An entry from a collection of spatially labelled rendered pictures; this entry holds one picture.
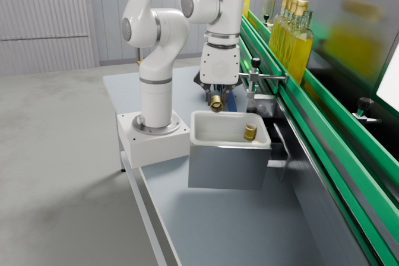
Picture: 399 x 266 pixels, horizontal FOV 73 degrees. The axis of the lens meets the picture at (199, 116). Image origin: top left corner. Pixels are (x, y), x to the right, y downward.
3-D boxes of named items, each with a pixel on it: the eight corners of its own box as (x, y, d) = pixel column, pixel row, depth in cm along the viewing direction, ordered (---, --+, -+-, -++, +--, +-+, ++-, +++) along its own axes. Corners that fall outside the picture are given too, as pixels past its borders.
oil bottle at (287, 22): (288, 80, 102) (303, 21, 91) (274, 79, 102) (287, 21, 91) (284, 74, 107) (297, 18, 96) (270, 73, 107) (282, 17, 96)
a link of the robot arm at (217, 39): (205, 33, 63) (203, 46, 65) (242, 35, 64) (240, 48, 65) (203, 26, 70) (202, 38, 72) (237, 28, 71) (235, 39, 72)
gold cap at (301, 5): (306, 16, 86) (310, 2, 84) (295, 16, 86) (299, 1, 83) (303, 14, 89) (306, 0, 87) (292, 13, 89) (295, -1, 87)
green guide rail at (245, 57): (255, 92, 89) (259, 69, 85) (252, 92, 89) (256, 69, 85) (218, 6, 240) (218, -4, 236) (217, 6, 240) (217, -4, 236)
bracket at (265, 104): (274, 119, 89) (278, 100, 86) (245, 117, 89) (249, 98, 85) (271, 113, 92) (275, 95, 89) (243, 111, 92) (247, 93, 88)
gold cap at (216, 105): (209, 113, 75) (209, 105, 78) (222, 113, 75) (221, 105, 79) (211, 101, 73) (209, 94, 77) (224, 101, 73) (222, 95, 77)
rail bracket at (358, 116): (371, 152, 66) (396, 104, 59) (345, 151, 66) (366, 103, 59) (363, 143, 69) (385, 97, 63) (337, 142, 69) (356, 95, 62)
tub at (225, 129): (267, 170, 76) (273, 145, 72) (188, 167, 75) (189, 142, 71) (255, 135, 91) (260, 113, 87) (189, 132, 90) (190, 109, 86)
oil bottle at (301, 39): (298, 93, 92) (316, 29, 81) (282, 92, 92) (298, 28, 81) (293, 86, 97) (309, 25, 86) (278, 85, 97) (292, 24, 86)
